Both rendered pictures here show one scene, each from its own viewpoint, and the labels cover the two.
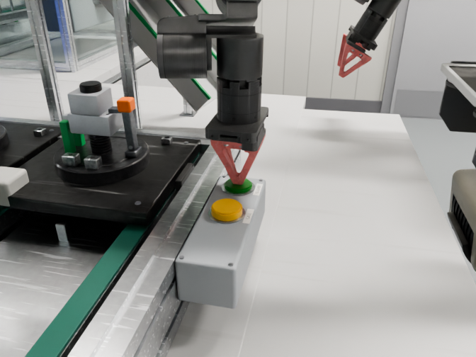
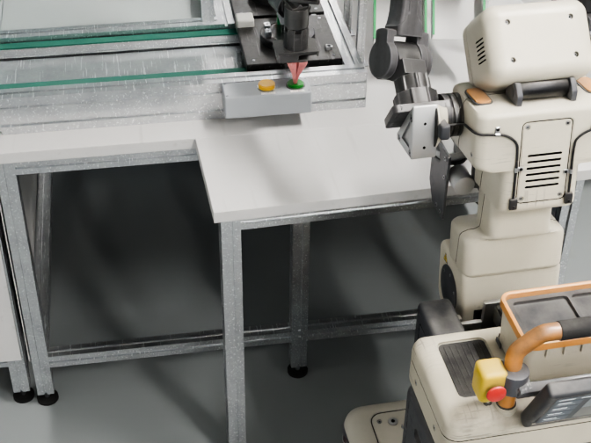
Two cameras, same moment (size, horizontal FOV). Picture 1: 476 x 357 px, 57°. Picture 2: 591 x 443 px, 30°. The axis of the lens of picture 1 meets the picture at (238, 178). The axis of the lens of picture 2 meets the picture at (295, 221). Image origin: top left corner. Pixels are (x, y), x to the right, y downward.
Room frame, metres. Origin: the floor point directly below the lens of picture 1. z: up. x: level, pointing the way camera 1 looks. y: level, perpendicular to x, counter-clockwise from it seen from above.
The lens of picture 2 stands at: (-0.32, -2.13, 2.32)
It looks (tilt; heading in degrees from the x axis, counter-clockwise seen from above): 38 degrees down; 68
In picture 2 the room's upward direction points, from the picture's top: 1 degrees clockwise
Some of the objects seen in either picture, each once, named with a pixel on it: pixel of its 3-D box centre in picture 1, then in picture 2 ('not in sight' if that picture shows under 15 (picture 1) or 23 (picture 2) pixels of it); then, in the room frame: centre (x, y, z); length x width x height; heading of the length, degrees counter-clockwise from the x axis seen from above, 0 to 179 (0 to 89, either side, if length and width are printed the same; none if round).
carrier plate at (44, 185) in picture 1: (105, 168); (287, 41); (0.60, 0.21, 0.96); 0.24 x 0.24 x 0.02; 78
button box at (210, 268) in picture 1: (227, 231); (266, 98); (0.47, 0.01, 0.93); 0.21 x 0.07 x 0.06; 168
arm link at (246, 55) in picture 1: (234, 55); (295, 13); (0.54, 0.00, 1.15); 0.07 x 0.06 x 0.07; 94
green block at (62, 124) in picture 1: (67, 137); not in sight; (0.60, 0.25, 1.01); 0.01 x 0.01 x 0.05; 78
